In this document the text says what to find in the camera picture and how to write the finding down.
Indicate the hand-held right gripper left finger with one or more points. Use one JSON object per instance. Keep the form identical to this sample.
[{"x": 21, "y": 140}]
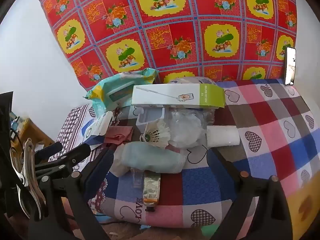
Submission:
[{"x": 101, "y": 175}]

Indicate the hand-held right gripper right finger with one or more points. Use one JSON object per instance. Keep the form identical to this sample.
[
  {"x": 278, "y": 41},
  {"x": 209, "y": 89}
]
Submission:
[{"x": 226, "y": 177}]

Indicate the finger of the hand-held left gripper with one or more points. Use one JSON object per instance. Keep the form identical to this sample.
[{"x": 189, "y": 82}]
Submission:
[
  {"x": 51, "y": 150},
  {"x": 75, "y": 155}
]

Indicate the white blue carton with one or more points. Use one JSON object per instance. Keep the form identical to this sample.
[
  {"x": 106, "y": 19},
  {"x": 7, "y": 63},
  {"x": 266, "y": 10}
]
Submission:
[{"x": 96, "y": 130}]

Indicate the small clear plastic bottle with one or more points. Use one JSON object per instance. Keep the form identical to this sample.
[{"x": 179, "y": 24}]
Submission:
[{"x": 137, "y": 178}]

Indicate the white towel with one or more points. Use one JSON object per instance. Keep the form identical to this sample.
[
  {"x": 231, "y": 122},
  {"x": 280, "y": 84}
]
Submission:
[{"x": 222, "y": 136}]

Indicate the pale green plastic packet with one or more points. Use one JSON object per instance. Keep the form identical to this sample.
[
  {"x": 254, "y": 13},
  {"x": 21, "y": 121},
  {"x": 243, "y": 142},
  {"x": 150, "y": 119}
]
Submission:
[{"x": 150, "y": 158}]

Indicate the orange squeezed tube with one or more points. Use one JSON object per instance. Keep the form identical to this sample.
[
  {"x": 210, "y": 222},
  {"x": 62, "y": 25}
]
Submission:
[{"x": 151, "y": 187}]

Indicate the clear plastic bag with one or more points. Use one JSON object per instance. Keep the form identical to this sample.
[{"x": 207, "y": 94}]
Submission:
[{"x": 185, "y": 130}]

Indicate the white feather shuttlecock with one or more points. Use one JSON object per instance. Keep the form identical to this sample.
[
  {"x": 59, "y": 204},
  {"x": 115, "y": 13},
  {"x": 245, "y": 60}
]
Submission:
[{"x": 157, "y": 135}]

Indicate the white plastic holder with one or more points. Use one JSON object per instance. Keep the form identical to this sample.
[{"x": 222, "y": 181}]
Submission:
[{"x": 150, "y": 120}]

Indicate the teal wet wipes packet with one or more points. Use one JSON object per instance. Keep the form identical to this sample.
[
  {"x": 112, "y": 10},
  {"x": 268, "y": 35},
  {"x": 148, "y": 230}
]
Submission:
[{"x": 112, "y": 90}]

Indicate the long white green carton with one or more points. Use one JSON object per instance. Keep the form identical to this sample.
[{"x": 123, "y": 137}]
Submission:
[{"x": 162, "y": 97}]

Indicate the white blue-printed plastic bag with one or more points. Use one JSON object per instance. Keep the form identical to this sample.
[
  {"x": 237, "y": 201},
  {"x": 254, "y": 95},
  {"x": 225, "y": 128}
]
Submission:
[{"x": 190, "y": 80}]

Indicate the small blue package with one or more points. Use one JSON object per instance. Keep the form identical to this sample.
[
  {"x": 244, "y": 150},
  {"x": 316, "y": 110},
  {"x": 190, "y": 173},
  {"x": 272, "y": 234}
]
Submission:
[{"x": 17, "y": 125}]

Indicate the brown cardboard box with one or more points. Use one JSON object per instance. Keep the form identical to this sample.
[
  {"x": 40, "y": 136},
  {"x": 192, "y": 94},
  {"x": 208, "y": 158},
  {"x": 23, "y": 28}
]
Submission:
[{"x": 37, "y": 135}]

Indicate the metal spring clip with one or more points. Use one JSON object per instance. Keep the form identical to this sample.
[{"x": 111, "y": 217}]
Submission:
[{"x": 23, "y": 175}]

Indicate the checkered heart blanket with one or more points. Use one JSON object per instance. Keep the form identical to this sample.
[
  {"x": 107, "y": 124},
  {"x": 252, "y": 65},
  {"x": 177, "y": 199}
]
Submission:
[{"x": 262, "y": 135}]

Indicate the smartphone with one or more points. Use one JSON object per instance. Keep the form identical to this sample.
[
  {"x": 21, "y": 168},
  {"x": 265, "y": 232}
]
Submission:
[{"x": 290, "y": 65}]

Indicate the red floral wall cloth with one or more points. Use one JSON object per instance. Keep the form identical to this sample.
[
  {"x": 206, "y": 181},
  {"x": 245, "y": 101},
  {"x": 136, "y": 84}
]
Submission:
[{"x": 175, "y": 17}]

